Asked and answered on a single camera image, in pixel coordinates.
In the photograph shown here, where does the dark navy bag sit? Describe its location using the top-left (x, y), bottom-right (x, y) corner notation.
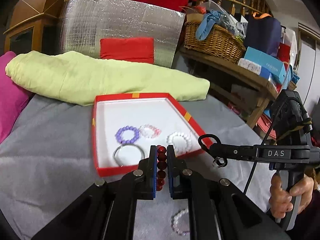
top-left (244, 12), bottom-right (281, 57)

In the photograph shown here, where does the light blue cardboard box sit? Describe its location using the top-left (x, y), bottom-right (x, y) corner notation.
top-left (244, 47), bottom-right (286, 84)

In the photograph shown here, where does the grey metal bangle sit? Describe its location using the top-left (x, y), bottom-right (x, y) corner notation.
top-left (113, 144), bottom-right (145, 166)

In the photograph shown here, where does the silver foil insulation panel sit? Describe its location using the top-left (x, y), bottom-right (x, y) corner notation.
top-left (58, 0), bottom-right (185, 68)

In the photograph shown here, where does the small red cushion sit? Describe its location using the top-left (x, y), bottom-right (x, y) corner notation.
top-left (100, 37), bottom-right (155, 64)

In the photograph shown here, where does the purple bead bracelet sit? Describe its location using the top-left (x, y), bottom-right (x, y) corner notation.
top-left (114, 125), bottom-right (142, 145)

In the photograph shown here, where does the pink white mixed bracelet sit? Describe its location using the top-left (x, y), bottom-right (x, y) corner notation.
top-left (171, 208), bottom-right (190, 237)

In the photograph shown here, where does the red bead bracelet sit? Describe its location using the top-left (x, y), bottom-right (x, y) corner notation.
top-left (156, 144), bottom-right (168, 192)

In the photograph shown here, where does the wicker basket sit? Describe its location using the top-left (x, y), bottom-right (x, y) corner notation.
top-left (184, 21), bottom-right (246, 63)

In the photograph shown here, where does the grey bed cover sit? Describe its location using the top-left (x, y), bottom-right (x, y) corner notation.
top-left (1, 95), bottom-right (273, 239)

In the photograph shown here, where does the white bead bracelet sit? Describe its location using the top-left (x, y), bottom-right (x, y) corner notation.
top-left (166, 130), bottom-right (193, 156)

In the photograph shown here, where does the pink clear bead bracelet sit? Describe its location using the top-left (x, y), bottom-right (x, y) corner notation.
top-left (139, 123), bottom-right (162, 139)

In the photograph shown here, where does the wooden shelf table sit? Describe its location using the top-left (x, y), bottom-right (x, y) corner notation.
top-left (179, 47), bottom-right (278, 128)

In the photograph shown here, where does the person right hand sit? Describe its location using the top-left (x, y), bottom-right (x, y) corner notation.
top-left (269, 173), bottom-right (314, 219)

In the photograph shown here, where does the red white jewelry box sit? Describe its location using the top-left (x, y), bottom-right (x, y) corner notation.
top-left (92, 93), bottom-right (205, 177)

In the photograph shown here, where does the magenta pillow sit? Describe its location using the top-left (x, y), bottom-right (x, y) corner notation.
top-left (0, 51), bottom-right (33, 142)

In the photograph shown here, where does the black hair tie with charm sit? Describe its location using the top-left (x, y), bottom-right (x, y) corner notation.
top-left (197, 133), bottom-right (229, 168)

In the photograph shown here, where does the blue cloth in basket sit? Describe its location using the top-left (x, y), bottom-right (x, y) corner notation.
top-left (195, 10), bottom-right (223, 41)

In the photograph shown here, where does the wooden cabinet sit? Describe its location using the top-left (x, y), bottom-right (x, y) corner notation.
top-left (3, 0), bottom-right (64, 52)

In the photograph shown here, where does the black cable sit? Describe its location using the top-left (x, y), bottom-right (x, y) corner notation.
top-left (243, 97), bottom-right (288, 196)

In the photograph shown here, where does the light green folded blanket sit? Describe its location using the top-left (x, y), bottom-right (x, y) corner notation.
top-left (5, 51), bottom-right (210, 106)

